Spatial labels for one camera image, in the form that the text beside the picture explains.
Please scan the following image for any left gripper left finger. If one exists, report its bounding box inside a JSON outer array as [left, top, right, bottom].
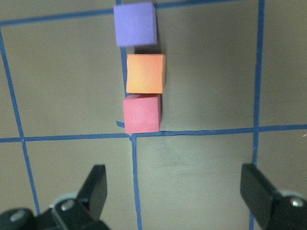
[[76, 164, 107, 219]]

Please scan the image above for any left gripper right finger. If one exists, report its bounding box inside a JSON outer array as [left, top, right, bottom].
[[240, 163, 307, 230]]

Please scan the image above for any orange foam cube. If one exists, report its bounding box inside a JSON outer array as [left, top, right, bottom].
[[126, 54, 166, 94]]

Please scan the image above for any red foam cube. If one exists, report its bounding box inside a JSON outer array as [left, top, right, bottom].
[[122, 94, 161, 134]]

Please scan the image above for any purple foam cube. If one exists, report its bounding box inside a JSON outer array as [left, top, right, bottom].
[[113, 1, 157, 47]]

